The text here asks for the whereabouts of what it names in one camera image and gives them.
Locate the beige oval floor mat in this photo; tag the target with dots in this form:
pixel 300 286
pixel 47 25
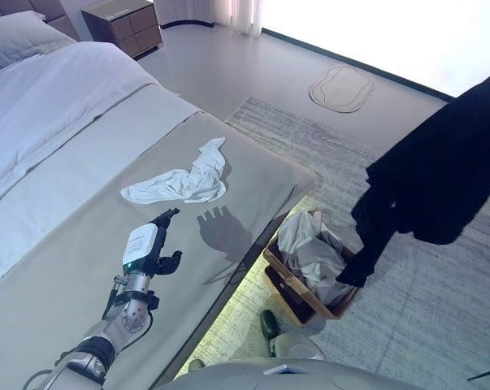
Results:
pixel 342 89

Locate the black garment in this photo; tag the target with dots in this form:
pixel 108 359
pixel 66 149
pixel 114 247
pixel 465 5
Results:
pixel 431 162

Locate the white duvet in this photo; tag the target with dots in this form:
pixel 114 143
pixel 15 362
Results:
pixel 45 101

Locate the white shirt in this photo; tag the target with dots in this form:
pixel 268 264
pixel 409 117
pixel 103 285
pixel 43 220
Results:
pixel 305 252

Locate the silver robot leg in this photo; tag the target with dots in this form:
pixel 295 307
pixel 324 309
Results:
pixel 297 345
pixel 196 365

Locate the small white cloth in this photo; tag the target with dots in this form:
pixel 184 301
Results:
pixel 196 183

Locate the bed with beige sheet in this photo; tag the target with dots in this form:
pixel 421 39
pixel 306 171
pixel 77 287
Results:
pixel 248 183

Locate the brown wooden nightstand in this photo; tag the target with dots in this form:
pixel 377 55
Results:
pixel 135 32

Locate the grey robot torso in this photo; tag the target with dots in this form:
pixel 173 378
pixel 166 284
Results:
pixel 248 378

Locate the grey striped rug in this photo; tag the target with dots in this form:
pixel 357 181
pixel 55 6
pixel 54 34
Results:
pixel 431 304

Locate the black white robot left hand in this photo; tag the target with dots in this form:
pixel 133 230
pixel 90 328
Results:
pixel 141 243

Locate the brown upholstered headboard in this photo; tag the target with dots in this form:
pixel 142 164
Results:
pixel 53 10

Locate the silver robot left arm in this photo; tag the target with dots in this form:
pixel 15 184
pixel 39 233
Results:
pixel 135 317

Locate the beige pillow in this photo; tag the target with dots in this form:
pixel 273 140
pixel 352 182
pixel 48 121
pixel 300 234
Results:
pixel 17 40

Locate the silver robot right leg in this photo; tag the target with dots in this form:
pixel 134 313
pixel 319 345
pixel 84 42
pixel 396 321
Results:
pixel 297 345

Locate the brown woven laundry basket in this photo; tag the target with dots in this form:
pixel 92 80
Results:
pixel 340 308

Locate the silver robot left leg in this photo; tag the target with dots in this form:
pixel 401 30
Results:
pixel 196 365

